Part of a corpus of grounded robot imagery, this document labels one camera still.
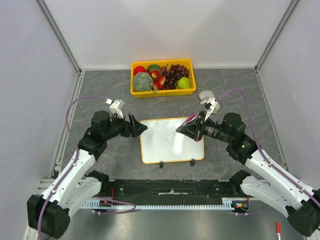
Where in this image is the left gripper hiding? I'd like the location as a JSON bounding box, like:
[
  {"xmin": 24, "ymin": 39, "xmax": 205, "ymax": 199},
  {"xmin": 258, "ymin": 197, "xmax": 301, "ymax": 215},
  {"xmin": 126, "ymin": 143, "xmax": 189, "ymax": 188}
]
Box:
[{"xmin": 103, "ymin": 111, "xmax": 148, "ymax": 141}]

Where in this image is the white marker with magenta cap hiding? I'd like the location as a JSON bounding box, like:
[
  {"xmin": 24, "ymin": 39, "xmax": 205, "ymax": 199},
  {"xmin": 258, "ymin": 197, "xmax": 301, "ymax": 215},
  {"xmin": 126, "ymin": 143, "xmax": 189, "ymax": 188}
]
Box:
[{"xmin": 167, "ymin": 114, "xmax": 196, "ymax": 141}]

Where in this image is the yellow framed whiteboard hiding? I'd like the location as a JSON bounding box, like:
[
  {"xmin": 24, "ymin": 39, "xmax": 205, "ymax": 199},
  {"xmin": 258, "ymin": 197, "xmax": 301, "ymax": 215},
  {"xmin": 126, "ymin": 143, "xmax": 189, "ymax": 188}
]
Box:
[{"xmin": 140, "ymin": 116, "xmax": 205, "ymax": 164}]

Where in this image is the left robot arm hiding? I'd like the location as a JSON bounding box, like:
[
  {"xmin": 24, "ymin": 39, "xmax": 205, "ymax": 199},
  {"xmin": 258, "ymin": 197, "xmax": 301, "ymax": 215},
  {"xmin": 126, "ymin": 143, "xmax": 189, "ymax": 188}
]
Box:
[{"xmin": 27, "ymin": 110, "xmax": 148, "ymax": 239}]

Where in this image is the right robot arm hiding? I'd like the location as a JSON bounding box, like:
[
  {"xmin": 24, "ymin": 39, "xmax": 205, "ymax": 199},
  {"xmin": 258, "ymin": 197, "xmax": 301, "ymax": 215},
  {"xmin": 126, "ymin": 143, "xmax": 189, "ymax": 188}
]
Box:
[{"xmin": 176, "ymin": 111, "xmax": 320, "ymax": 237}]

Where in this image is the grey round eraser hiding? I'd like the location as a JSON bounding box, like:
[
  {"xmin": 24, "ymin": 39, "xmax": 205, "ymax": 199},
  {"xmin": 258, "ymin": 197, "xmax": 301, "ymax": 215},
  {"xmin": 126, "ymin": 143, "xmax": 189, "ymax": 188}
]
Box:
[{"xmin": 198, "ymin": 90, "xmax": 221, "ymax": 114}]

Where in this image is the green pear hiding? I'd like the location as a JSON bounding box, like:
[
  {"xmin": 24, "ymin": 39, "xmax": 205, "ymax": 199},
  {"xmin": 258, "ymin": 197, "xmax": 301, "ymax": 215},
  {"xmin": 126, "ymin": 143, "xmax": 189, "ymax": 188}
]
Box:
[{"xmin": 176, "ymin": 77, "xmax": 191, "ymax": 89}]

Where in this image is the green netted melon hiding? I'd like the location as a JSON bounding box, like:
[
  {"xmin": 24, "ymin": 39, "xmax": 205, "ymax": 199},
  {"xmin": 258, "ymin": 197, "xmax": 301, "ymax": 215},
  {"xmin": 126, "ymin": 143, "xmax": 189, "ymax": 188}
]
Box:
[{"xmin": 132, "ymin": 72, "xmax": 153, "ymax": 92}]

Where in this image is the red yellow cherry bunch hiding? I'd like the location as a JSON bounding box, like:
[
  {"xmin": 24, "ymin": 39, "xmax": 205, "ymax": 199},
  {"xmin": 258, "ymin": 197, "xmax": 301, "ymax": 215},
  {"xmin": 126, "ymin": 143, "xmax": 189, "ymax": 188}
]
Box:
[{"xmin": 149, "ymin": 66, "xmax": 167, "ymax": 90}]

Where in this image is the dark purple grape bunch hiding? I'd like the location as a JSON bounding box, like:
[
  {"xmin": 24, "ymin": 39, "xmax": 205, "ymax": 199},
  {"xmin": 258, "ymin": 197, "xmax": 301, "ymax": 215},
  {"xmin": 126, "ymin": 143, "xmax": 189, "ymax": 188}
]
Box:
[{"xmin": 164, "ymin": 64, "xmax": 190, "ymax": 90}]

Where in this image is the red apple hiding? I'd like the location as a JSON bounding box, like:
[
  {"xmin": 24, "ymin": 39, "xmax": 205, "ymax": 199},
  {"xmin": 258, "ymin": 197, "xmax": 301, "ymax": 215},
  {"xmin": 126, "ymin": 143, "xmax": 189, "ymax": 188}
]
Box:
[{"xmin": 133, "ymin": 65, "xmax": 146, "ymax": 76}]

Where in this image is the green orange mango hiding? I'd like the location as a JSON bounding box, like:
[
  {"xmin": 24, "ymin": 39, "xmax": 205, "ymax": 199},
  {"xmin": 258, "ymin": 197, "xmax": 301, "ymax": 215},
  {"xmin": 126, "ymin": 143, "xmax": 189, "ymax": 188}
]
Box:
[{"xmin": 146, "ymin": 64, "xmax": 162, "ymax": 73}]

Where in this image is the yellow plastic bin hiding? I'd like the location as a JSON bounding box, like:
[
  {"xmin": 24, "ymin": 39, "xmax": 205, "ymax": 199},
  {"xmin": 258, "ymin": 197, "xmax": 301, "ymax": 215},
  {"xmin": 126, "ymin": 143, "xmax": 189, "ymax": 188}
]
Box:
[{"xmin": 130, "ymin": 58, "xmax": 197, "ymax": 98}]

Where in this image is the red marker pen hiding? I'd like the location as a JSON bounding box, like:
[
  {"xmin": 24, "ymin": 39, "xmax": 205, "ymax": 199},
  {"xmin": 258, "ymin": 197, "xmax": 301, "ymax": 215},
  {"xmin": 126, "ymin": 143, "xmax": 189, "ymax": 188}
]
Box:
[{"xmin": 276, "ymin": 221, "xmax": 281, "ymax": 240}]

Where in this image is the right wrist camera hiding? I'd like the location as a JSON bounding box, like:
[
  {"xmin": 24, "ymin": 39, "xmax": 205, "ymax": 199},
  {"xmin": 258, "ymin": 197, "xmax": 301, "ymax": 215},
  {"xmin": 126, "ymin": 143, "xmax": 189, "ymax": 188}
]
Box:
[{"xmin": 200, "ymin": 97, "xmax": 220, "ymax": 121}]

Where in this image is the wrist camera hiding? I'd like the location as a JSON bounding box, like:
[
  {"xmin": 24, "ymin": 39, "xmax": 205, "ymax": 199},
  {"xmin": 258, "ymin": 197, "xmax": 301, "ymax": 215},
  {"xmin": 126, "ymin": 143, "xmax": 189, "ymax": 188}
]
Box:
[
  {"xmin": 200, "ymin": 97, "xmax": 220, "ymax": 121},
  {"xmin": 105, "ymin": 99, "xmax": 125, "ymax": 119}
]

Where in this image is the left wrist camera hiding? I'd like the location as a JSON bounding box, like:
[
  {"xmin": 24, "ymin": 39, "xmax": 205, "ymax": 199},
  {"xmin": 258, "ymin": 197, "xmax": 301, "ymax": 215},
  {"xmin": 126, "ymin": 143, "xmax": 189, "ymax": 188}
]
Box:
[{"xmin": 105, "ymin": 99, "xmax": 125, "ymax": 119}]

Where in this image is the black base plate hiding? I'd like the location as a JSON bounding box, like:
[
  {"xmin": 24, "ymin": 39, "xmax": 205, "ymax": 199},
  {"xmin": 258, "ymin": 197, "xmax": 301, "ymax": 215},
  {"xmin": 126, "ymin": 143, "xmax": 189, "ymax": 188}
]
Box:
[{"xmin": 97, "ymin": 179, "xmax": 247, "ymax": 206}]

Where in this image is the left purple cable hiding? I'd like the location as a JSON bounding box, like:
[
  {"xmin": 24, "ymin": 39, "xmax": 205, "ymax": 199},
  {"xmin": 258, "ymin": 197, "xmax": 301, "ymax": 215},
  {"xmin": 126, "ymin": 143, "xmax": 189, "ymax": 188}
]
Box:
[{"xmin": 37, "ymin": 96, "xmax": 137, "ymax": 238}]

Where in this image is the slotted cable duct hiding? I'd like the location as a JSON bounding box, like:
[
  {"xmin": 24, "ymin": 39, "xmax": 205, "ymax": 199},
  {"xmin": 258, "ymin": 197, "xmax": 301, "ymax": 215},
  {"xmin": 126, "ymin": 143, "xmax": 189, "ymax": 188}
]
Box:
[{"xmin": 80, "ymin": 198, "xmax": 235, "ymax": 211}]

